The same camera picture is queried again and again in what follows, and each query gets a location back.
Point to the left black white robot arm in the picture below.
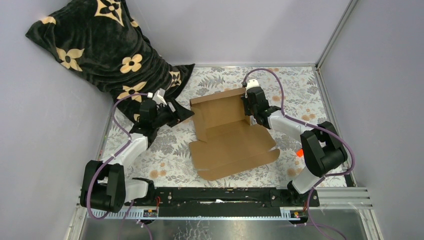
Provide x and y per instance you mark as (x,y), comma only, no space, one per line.
(104,185)

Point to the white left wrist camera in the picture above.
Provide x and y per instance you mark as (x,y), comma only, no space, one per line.
(159,98)

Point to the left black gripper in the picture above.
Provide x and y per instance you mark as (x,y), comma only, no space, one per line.
(181,114)

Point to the brown cardboard box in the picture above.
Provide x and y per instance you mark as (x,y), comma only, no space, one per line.
(227,142)

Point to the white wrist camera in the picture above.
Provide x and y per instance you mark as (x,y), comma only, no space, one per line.
(251,83)
(159,98)

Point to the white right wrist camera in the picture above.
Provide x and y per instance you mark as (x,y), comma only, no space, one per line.
(251,83)

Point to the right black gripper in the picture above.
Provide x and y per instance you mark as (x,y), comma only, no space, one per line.
(245,100)

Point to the black floral plush blanket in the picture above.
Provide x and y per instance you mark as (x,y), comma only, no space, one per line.
(100,42)

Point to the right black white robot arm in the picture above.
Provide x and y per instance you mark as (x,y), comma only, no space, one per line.
(322,148)

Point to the aluminium frame rail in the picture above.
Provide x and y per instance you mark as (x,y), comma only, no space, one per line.
(330,198)

